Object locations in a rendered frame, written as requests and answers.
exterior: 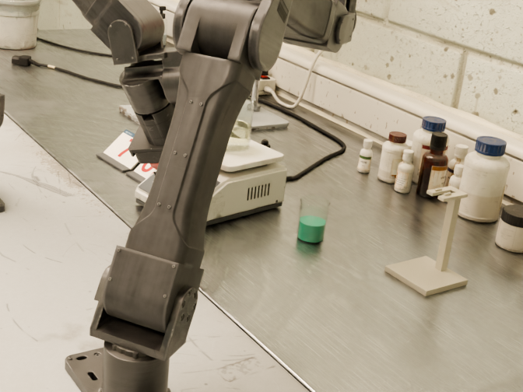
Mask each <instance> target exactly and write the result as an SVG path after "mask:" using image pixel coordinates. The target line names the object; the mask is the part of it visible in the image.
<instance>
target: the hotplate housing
mask: <svg viewBox="0 0 523 392"><path fill-rule="evenodd" d="M286 174H287V168H286V167H285V166H284V165H282V164H280V163H270V164H266V165H262V166H256V167H252V168H248V169H244V170H238V171H233V172H227V171H224V170H221V169H220V172H219V176H218V179H217V180H218V181H219V182H220V183H219V185H218V186H216V187H215V190H214V192H213V196H212V200H211V203H210V207H209V213H208V217H207V221H206V225H207V226H209V225H212V224H215V223H218V222H224V221H226V220H230V219H235V218H239V217H241V216H245V215H250V214H253V213H256V212H262V211H264V210H268V209H271V208H276V207H279V206H282V204H283V203H282V201H283V200H284V193H285V186H286ZM152 175H153V173H152V174H151V175H150V176H152ZM150 176H149V177H150ZM149 177H147V178H146V180H147V179H148V178H149ZM144 181H145V180H144ZM144 181H143V182H144ZM143 182H142V183H143ZM142 183H141V184H142ZM148 196H149V193H147V192H145V191H144V190H142V189H140V188H139V185H138V187H137V188H136V189H135V197H136V203H138V204H140V205H141V206H143V207H144V205H145V203H146V200H147V198H148Z"/></svg>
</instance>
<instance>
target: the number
mask: <svg viewBox="0 0 523 392"><path fill-rule="evenodd" d="M132 139H133V137H131V136H129V135H127V134H125V133H123V134H122V135H121V136H120V137H119V138H118V139H117V140H116V141H115V142H114V143H113V144H112V145H111V146H110V147H109V148H108V150H107V151H108V152H110V153H111V154H113V155H115V156H116V157H118V158H119V159H122V160H123V161H125V162H126V163H128V164H129V165H131V166H132V165H133V164H134V163H135V162H136V161H137V158H136V156H134V157H132V155H131V153H130V152H129V150H128V147H129V145H130V143H131V141H132Z"/></svg>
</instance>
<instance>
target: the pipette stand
mask: <svg viewBox="0 0 523 392"><path fill-rule="evenodd" d="M426 193H427V194H429V195H431V196H436V195H439V196H438V199H439V200H441V201H443V202H445V201H447V202H448V205H447V209H446V214H445V218H444V225H443V229H442V234H441V241H440V245H439V249H438V253H437V260H436V261H435V260H433V259H431V258H429V257H428V256H424V257H418V258H415V259H412V260H408V261H403V262H399V263H396V264H390V265H386V266H385V269H384V270H385V271H386V272H387V273H389V274H390V275H392V276H394V277H396V278H397V279H398V280H400V281H401V282H404V283H405V284H407V285H408V286H410V287H411V288H413V289H415V290H416V291H417V292H419V293H421V294H423V295H424V296H429V295H433V294H435V293H439V292H443V291H447V290H449V289H454V288H457V287H460V286H463V285H467V282H468V279H466V278H464V277H462V276H460V275H459V274H457V273H455V272H454V271H452V270H450V269H449V268H448V260H449V257H450V252H451V245H452V241H453V237H454V233H455V226H456V222H457V217H458V210H459V206H460V203H461V199H462V198H467V197H468V194H466V193H465V192H463V191H460V190H459V189H457V188H455V187H452V186H449V187H441V188H436V189H432V190H427V192H426ZM440 194H443V195H440Z"/></svg>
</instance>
